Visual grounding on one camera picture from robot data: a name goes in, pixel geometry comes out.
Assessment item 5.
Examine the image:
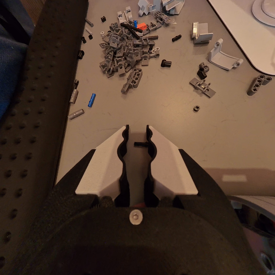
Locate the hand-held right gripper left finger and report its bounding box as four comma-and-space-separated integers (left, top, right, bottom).
75, 124, 130, 208

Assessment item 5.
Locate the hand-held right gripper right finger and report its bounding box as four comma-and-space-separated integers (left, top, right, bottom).
144, 124, 198, 208

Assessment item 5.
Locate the grey tube connector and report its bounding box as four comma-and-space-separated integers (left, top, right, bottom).
68, 109, 85, 120

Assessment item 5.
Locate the grey tube with black axle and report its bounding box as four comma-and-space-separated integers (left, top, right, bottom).
70, 79, 79, 104

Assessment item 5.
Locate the black dimpled foam pad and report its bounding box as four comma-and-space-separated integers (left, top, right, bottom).
0, 0, 89, 275

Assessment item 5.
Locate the grey plate with clips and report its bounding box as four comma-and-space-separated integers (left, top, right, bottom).
189, 78, 216, 98
144, 21, 162, 36

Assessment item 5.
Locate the grey perforated beam assembly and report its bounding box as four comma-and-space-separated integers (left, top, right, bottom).
121, 68, 143, 93

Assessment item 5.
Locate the black and grey connector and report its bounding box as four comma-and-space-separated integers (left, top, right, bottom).
197, 62, 209, 79

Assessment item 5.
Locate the pile of grey clip plates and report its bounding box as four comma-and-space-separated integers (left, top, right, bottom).
99, 20, 160, 78

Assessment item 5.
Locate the grey angled holed beam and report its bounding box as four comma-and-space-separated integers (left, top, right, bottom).
247, 74, 272, 96

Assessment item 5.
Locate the pale curved panel with pins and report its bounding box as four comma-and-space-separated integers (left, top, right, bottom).
208, 39, 244, 70

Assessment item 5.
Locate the black long axle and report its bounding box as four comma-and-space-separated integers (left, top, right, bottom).
128, 27, 140, 40
120, 22, 143, 33

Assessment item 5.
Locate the pale grey angled panel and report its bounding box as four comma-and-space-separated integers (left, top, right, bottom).
190, 22, 213, 44

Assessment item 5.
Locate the person's leg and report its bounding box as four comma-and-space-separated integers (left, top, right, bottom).
0, 0, 36, 121

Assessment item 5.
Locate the dark grey holed connector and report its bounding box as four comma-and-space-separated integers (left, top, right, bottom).
154, 12, 167, 24

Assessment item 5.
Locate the white rounded tray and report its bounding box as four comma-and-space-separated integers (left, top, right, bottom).
207, 0, 275, 75

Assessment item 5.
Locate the heap of pale blue panels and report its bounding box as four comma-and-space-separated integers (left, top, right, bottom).
137, 0, 185, 16

